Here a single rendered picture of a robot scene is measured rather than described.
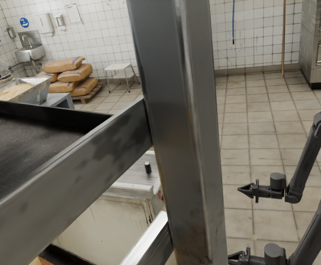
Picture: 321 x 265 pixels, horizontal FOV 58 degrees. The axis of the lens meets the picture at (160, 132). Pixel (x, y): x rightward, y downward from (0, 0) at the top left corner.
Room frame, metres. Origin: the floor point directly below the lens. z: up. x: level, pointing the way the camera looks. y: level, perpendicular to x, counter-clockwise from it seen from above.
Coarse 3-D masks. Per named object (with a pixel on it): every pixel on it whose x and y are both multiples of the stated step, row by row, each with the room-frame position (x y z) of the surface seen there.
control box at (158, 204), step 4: (156, 184) 1.18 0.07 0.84; (156, 188) 1.14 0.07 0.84; (160, 188) 1.17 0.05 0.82; (156, 192) 1.12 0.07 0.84; (160, 192) 1.15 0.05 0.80; (156, 196) 1.11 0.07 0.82; (160, 196) 1.15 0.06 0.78; (152, 200) 1.11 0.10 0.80; (156, 200) 1.11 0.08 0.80; (160, 200) 1.14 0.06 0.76; (152, 204) 1.11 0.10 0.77; (156, 204) 1.10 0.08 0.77; (160, 204) 1.13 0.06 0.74; (164, 204) 1.17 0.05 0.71; (156, 208) 1.11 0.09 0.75; (160, 208) 1.13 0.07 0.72; (156, 212) 1.11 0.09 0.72
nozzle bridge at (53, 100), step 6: (48, 96) 1.84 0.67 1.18; (54, 96) 1.82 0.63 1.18; (60, 96) 1.80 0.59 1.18; (66, 96) 1.80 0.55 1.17; (48, 102) 1.72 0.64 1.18; (54, 102) 1.70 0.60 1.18; (60, 102) 1.74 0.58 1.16; (66, 102) 1.80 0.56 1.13; (72, 102) 1.83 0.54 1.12; (72, 108) 1.81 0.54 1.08
